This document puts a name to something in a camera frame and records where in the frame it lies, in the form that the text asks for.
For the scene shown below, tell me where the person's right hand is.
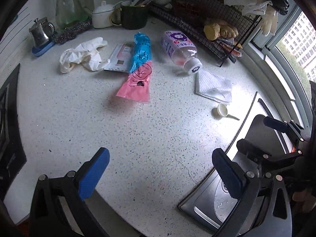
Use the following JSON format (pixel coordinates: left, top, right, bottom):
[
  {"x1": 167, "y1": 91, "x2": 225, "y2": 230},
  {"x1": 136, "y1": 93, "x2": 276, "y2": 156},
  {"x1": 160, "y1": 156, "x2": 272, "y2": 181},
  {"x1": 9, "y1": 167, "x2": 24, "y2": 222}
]
[{"x1": 292, "y1": 189, "x2": 316, "y2": 213}]

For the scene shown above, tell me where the glass carafe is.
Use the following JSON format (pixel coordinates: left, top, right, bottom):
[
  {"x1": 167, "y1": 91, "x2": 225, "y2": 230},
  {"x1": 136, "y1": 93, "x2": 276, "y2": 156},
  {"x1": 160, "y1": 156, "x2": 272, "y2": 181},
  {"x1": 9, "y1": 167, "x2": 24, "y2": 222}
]
[{"x1": 56, "y1": 0, "x2": 88, "y2": 30}]

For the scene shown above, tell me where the blue saucer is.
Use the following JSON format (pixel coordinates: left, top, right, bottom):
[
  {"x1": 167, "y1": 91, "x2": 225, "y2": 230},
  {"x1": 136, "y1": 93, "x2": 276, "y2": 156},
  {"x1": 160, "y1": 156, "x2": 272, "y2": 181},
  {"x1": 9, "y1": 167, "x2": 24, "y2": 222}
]
[{"x1": 31, "y1": 41, "x2": 55, "y2": 57}]

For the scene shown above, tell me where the steel wool scrubber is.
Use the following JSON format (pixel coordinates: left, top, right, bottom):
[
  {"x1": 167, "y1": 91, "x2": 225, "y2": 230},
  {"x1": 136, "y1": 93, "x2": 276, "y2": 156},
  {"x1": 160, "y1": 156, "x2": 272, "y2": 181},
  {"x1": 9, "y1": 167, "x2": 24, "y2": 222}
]
[{"x1": 51, "y1": 19, "x2": 92, "y2": 45}]

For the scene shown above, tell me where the white ceramic sugar pot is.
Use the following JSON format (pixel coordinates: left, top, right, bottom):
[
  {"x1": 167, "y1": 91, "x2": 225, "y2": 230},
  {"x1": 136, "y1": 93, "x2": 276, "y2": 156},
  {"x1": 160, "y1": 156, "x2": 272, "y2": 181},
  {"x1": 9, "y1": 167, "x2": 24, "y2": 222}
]
[{"x1": 92, "y1": 1, "x2": 117, "y2": 29}]

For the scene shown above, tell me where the black gas stove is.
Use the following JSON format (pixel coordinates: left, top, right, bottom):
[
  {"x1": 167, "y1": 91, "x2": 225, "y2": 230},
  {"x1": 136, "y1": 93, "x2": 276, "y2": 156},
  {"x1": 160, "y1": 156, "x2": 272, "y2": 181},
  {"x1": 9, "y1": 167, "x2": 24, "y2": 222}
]
[{"x1": 0, "y1": 65, "x2": 27, "y2": 201}]

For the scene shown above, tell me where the blue pink plastic wrapper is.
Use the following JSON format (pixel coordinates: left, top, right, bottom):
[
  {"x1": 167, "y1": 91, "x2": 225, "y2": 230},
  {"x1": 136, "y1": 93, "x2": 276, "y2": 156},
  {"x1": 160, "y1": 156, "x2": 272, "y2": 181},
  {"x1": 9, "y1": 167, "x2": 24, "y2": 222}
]
[{"x1": 116, "y1": 32, "x2": 153, "y2": 103}]

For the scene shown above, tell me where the black wire rack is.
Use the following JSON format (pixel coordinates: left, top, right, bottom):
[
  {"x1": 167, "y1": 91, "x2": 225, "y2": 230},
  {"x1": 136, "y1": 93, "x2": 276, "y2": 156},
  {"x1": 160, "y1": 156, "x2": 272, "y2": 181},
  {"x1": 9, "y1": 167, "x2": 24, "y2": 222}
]
[{"x1": 150, "y1": 0, "x2": 261, "y2": 64}]

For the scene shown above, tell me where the stainless steel sink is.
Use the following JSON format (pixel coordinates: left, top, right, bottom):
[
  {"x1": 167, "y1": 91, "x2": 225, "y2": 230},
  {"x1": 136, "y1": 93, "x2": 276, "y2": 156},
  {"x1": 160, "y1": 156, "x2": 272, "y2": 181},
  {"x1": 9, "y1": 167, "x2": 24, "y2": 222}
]
[{"x1": 177, "y1": 91, "x2": 312, "y2": 237}]

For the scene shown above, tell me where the dark green utensil mug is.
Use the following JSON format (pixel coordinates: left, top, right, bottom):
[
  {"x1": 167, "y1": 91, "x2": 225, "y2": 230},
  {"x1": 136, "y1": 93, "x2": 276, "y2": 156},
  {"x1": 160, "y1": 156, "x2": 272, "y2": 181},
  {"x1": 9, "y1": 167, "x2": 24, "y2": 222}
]
[{"x1": 109, "y1": 1, "x2": 149, "y2": 30}]

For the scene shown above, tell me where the small white card packet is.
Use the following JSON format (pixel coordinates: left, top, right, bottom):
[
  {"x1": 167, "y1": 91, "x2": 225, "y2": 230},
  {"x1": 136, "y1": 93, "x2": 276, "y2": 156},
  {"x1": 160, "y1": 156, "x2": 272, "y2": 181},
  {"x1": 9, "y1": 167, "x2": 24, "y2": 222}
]
[{"x1": 104, "y1": 44, "x2": 132, "y2": 73}]

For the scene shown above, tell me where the white plastic measuring spoon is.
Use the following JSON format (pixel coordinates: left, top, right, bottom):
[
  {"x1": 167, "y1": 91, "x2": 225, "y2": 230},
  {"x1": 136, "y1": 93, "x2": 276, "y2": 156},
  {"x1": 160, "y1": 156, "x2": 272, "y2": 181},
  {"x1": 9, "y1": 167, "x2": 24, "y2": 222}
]
[{"x1": 217, "y1": 103, "x2": 239, "y2": 120}]

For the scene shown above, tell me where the white paper towel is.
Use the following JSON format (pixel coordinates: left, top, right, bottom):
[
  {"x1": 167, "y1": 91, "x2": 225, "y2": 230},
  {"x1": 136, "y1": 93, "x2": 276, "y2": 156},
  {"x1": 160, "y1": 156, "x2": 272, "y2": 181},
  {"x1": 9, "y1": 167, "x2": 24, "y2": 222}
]
[{"x1": 195, "y1": 70, "x2": 232, "y2": 104}]

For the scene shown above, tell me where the purple grape juice bottle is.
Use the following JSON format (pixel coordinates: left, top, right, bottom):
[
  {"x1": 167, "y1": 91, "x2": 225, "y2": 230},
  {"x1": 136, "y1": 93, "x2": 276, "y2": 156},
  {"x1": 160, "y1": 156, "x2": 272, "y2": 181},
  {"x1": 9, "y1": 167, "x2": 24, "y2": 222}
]
[{"x1": 161, "y1": 31, "x2": 203, "y2": 74}]

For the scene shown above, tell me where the stainless steel teapot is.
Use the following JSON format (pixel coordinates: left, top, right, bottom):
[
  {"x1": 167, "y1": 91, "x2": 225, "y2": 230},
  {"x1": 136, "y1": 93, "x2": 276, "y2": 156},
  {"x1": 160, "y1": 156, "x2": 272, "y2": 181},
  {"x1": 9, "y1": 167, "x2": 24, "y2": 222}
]
[{"x1": 29, "y1": 17, "x2": 55, "y2": 49}]

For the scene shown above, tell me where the ginger root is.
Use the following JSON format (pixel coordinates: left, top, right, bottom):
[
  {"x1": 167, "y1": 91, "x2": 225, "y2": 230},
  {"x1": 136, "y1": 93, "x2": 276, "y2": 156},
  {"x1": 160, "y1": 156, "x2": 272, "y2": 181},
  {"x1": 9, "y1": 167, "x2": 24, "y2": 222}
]
[{"x1": 204, "y1": 18, "x2": 239, "y2": 41}]

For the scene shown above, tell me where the white rubber glove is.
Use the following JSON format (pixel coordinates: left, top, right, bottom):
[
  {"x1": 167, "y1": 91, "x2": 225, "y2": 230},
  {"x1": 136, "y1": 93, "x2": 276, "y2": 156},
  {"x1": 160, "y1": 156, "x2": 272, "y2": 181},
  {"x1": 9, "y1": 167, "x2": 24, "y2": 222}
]
[{"x1": 59, "y1": 37, "x2": 110, "y2": 73}]

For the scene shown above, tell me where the white glove on rack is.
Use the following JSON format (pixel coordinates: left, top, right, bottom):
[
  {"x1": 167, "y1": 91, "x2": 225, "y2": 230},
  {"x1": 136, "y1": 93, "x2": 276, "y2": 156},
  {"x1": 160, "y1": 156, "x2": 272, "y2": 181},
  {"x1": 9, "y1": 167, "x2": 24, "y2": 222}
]
[{"x1": 224, "y1": 0, "x2": 278, "y2": 36}]

